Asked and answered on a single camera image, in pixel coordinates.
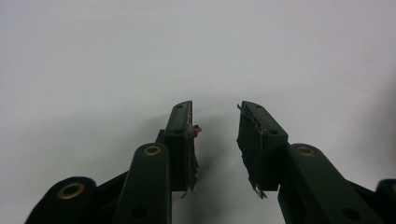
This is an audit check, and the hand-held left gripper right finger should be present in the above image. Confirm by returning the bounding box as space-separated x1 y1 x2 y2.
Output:
235 100 290 200

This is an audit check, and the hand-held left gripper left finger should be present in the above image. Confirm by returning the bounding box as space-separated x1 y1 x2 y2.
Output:
155 100 203 199

